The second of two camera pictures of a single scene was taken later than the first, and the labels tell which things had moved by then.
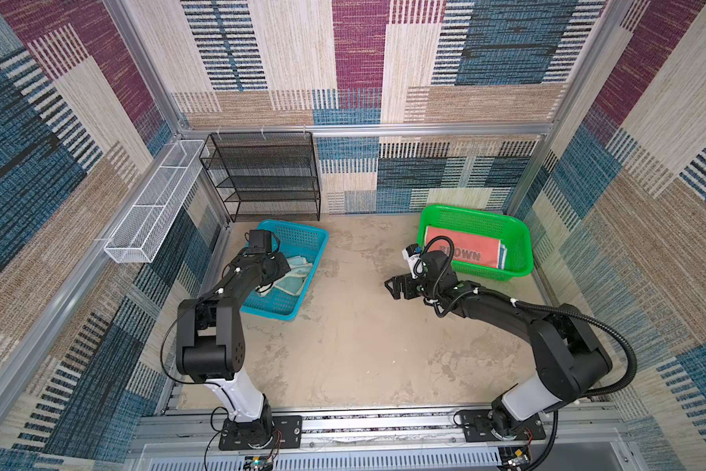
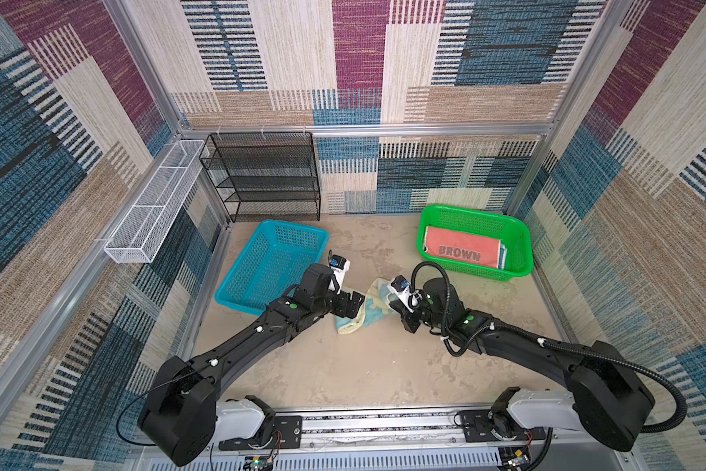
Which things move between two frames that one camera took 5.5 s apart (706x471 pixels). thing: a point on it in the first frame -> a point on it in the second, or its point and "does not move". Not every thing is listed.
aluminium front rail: x=574 y=440 does not move
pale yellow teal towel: x=293 y=281 -> x=378 y=306
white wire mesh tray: x=152 y=213 does not move
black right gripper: x=406 y=281 -> x=410 y=325
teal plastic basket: x=280 y=296 does not move
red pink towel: x=468 y=247 does not move
